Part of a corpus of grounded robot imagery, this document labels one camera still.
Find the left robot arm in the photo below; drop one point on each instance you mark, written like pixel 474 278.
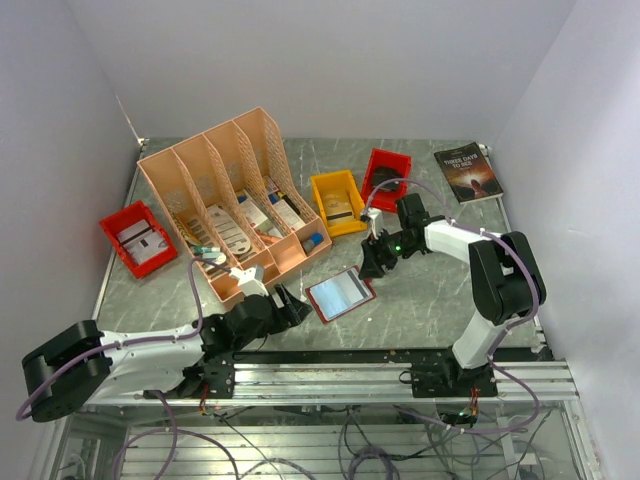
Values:
pixel 84 363

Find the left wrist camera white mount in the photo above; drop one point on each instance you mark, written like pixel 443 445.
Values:
pixel 250 281

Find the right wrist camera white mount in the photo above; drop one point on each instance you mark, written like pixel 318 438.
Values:
pixel 373 217

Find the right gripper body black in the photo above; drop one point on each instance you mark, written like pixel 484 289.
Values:
pixel 394 244

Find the red card holder wallet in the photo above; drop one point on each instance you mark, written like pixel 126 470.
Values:
pixel 340 294

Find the white cards in left bin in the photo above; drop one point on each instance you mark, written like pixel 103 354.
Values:
pixel 142 242

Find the pink file organizer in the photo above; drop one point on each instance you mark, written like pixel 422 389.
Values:
pixel 230 187

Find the gold card in bin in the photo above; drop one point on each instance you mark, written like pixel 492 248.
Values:
pixel 337 206

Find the dark paperback book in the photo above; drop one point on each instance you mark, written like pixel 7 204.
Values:
pixel 469 173

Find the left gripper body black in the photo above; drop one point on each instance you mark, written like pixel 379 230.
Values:
pixel 278 319

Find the red bin with cards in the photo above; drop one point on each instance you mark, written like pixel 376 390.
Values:
pixel 385 201

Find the yellow plastic bin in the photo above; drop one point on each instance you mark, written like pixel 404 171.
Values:
pixel 342 179

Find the black credit card stack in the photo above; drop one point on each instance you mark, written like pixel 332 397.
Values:
pixel 387 177

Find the blue capped tube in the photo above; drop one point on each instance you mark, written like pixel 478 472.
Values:
pixel 312 242

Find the aluminium mounting rail frame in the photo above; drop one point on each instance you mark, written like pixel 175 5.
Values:
pixel 362 376

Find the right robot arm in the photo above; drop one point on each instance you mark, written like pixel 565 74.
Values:
pixel 506 288

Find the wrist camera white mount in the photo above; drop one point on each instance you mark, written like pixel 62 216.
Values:
pixel 250 281
pixel 373 217

